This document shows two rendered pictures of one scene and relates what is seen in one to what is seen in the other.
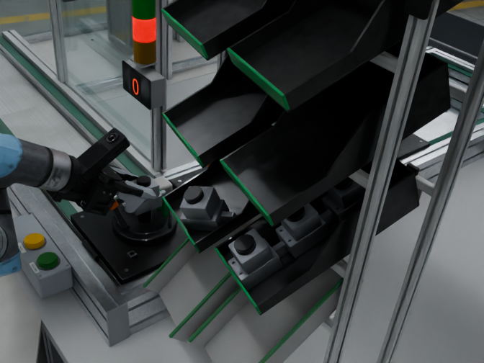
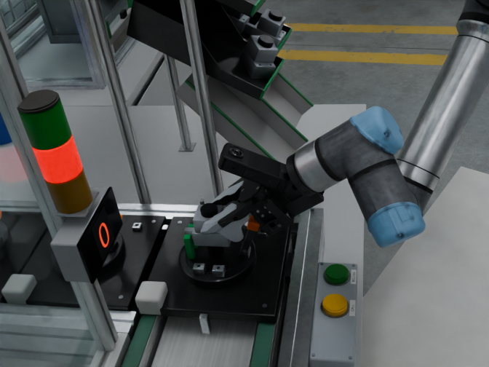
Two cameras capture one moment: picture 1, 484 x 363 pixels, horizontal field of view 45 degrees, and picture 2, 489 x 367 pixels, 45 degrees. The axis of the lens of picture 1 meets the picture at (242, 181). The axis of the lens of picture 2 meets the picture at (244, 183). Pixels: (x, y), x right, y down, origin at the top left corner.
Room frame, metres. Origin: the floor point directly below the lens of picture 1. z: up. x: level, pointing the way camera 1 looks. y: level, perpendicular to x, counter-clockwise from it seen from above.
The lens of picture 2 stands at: (1.37, 0.89, 1.73)
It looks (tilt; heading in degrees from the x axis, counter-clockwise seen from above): 37 degrees down; 235
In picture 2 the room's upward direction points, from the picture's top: 8 degrees counter-clockwise
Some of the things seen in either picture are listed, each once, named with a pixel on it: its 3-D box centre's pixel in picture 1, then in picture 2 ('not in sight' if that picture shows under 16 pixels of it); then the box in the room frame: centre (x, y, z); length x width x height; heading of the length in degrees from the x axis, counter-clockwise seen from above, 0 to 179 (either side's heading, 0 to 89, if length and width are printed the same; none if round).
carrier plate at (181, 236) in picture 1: (145, 228); (219, 263); (0.97, 0.20, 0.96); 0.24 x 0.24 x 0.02; 41
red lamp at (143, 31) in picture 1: (144, 27); (57, 156); (1.19, 0.24, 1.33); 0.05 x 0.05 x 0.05
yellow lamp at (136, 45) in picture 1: (145, 49); (68, 187); (1.19, 0.24, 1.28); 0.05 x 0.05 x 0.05
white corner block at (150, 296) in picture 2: (160, 189); (152, 298); (1.11, 0.19, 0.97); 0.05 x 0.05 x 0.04; 41
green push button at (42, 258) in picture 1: (47, 261); (337, 275); (0.84, 0.38, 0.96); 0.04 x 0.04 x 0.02
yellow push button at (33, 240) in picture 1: (34, 242); (335, 306); (0.89, 0.42, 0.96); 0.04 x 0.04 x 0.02
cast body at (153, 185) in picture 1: (148, 191); (206, 223); (0.98, 0.20, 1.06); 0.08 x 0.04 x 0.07; 131
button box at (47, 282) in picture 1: (36, 253); (335, 318); (0.89, 0.42, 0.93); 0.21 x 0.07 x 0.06; 41
